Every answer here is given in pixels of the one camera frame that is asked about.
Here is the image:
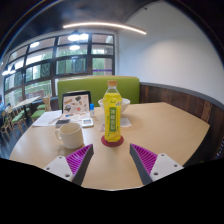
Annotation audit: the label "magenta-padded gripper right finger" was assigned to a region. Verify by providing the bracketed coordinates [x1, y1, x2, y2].
[129, 143, 184, 186]

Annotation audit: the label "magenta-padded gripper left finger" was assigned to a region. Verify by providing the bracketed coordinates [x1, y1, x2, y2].
[43, 143, 95, 186]

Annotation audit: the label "yellow drink bottle orange cap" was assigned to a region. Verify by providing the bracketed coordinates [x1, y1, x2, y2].
[102, 79, 122, 143]

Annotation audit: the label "white ribbed mug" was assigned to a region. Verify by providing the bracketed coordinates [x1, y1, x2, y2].
[54, 122, 85, 150]

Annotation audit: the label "small dark box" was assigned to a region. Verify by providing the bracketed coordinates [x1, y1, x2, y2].
[55, 118, 71, 129]

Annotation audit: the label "white paper sheet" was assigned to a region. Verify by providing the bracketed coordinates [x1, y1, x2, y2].
[32, 109, 63, 128]

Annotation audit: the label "small white device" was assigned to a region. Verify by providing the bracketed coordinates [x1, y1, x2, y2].
[81, 117, 95, 128]

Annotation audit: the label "flat round red coaster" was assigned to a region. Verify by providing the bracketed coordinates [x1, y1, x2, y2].
[100, 134, 125, 148]

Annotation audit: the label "wooden chairs with green seats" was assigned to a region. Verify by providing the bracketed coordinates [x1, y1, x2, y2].
[0, 94, 53, 138]

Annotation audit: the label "black-framed tablet with stickers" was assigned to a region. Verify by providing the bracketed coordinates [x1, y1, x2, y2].
[61, 90, 93, 115]

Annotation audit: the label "white bowl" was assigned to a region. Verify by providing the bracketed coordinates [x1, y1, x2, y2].
[97, 97, 132, 115]

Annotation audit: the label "wooden dining table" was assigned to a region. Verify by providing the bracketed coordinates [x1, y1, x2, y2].
[12, 95, 41, 109]

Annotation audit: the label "green upholstered bench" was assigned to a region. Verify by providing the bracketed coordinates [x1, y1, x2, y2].
[56, 75, 141, 109]

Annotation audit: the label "large dark-framed window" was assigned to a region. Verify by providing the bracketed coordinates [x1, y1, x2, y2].
[0, 32, 116, 108]

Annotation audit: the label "black pendant ceiling lamps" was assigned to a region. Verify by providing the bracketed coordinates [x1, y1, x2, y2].
[1, 29, 89, 76]

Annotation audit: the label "long curved light strip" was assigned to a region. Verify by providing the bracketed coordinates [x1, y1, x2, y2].
[62, 21, 147, 35]

